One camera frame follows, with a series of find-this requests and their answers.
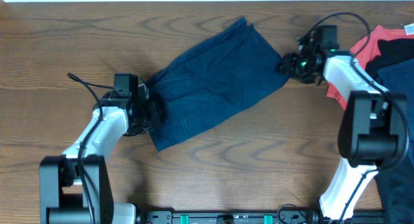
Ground dark blue shorts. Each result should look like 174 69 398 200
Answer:
146 17 289 151

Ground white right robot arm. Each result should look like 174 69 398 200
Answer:
276 49 409 223

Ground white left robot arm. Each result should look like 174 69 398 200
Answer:
39 98 164 224

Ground red garment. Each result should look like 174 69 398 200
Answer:
327 25 413 110

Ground blue folded garment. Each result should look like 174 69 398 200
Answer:
378 59 413 96

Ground black garment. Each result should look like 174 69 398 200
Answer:
365 38 413 78

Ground white garment tag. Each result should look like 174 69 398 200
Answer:
404 23 414 35

